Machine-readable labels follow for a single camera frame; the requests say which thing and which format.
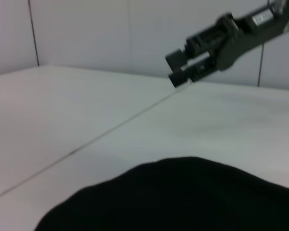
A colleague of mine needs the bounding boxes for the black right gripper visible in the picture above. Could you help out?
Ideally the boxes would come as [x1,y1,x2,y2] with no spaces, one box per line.
[165,0,289,88]

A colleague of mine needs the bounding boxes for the black t-shirt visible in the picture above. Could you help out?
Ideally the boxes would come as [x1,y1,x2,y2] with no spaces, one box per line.
[35,156,289,231]

